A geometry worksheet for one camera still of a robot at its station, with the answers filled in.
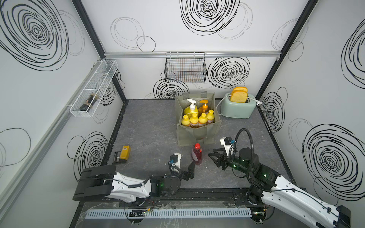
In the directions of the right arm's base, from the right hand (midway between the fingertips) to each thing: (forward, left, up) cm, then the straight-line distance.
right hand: (211, 154), depth 71 cm
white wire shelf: (+33, +65, +17) cm, 75 cm away
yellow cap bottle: (+19, +14, +2) cm, 23 cm away
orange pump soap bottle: (+28, +3, +3) cm, 29 cm away
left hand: (-2, +11, -6) cm, 13 cm away
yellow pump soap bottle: (+26, +11, +4) cm, 29 cm away
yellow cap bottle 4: (+23, -1, +2) cm, 23 cm away
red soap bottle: (+2, +7, -4) cm, 8 cm away
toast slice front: (+40, -21, +3) cm, 46 cm away
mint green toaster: (+38, -23, -8) cm, 45 cm away
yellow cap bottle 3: (+20, +4, +2) cm, 21 cm away
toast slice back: (+46, -24, +5) cm, 52 cm away
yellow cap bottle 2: (+19, +9, +1) cm, 21 cm away
